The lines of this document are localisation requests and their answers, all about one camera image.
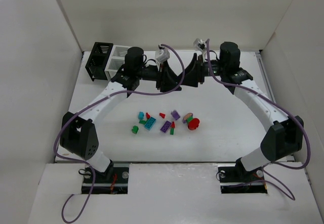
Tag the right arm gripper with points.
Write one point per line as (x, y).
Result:
(200, 71)

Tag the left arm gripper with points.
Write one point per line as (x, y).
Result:
(160, 77)

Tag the purple curved lego piece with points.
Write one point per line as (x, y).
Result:
(175, 115)

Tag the purple patterned lego piece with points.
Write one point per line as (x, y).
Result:
(184, 120)

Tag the red flower lego piece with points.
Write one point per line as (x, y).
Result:
(193, 124)

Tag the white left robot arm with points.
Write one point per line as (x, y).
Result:
(78, 133)

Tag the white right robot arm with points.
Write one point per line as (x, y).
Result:
(284, 132)

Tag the small teal lego piece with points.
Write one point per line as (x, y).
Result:
(141, 116)

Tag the teal flat lego brick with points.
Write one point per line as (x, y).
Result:
(150, 123)

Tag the purple flat lego brick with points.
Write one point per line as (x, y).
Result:
(165, 127)

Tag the white slotted container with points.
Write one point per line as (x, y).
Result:
(115, 60)

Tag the black slotted container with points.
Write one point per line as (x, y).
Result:
(98, 59)

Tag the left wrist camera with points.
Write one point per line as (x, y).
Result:
(161, 55)

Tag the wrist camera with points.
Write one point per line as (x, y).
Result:
(161, 55)
(201, 46)

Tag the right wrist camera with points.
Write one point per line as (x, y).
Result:
(201, 46)

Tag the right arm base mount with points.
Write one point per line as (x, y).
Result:
(235, 180)

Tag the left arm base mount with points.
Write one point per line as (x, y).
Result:
(115, 184)

